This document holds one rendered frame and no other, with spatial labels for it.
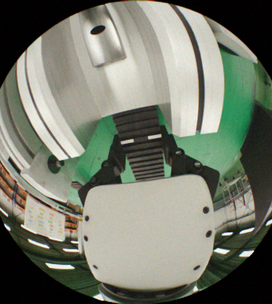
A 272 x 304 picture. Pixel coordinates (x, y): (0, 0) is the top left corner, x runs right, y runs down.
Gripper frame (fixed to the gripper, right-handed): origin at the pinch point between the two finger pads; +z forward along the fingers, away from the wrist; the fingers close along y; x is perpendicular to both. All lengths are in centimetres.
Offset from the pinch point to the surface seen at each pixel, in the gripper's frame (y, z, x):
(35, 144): -14.0, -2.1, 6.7
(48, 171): -14.0, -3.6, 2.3
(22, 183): -158, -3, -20
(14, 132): -14.0, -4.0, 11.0
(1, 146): -32.5, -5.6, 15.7
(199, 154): 10.9, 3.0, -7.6
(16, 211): -1051, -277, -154
